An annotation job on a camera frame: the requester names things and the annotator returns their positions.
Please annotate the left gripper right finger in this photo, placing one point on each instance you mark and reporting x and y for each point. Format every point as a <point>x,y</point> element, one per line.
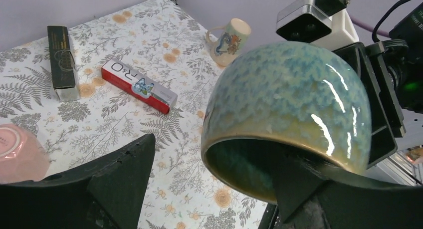
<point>313,194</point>

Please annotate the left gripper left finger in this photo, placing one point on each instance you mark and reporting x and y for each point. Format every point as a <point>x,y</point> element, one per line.
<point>105,193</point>

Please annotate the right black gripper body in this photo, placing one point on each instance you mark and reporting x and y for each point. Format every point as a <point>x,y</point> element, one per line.
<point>392,74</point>

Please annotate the light pink cup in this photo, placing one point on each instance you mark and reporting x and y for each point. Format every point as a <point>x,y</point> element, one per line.
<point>22,157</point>

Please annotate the green glazed mug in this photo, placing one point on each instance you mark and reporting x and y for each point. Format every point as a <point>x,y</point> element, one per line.
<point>289,97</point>

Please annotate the cream painted mug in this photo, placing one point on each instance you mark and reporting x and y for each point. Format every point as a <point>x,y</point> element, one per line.
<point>228,46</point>

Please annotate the white red toothpaste box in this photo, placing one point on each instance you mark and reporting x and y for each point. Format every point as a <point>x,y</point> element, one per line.
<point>138,85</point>

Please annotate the floral tablecloth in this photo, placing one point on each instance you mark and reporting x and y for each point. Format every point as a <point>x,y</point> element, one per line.
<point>159,39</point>

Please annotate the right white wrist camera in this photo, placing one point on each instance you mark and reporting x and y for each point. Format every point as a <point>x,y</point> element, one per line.
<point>324,23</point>

